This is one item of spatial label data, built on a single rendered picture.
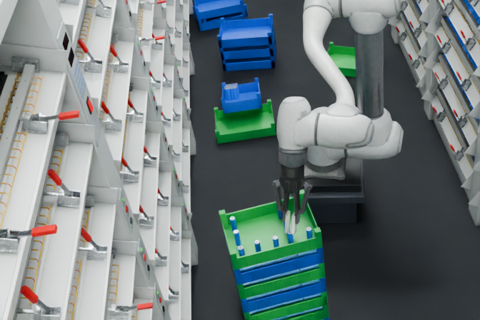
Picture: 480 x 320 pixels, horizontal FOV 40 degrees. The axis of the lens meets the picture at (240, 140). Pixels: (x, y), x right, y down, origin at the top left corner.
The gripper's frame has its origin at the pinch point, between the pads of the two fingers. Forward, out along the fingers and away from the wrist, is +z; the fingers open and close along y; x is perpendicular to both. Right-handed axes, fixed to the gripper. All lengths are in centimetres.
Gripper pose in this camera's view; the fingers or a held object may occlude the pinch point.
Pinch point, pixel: (291, 222)
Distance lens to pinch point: 217.7
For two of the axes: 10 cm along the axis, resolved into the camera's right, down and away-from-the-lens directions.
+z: 0.0, 9.5, 3.0
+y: -9.4, -1.0, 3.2
